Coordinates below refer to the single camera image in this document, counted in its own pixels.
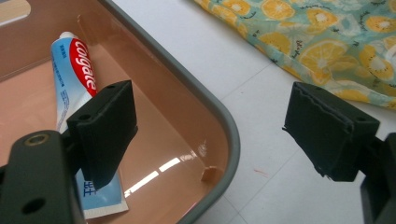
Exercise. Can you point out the pink plastic bin grey rim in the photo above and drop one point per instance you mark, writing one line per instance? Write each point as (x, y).
(174, 105)

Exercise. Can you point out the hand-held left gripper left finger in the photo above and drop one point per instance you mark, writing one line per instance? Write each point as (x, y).
(104, 133)

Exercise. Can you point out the blue and red toothpaste tube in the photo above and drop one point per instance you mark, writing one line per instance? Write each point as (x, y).
(70, 68)

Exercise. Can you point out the fruit print cloth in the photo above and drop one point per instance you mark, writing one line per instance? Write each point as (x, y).
(314, 53)

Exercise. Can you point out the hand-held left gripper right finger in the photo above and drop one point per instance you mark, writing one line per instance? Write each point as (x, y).
(327, 140)

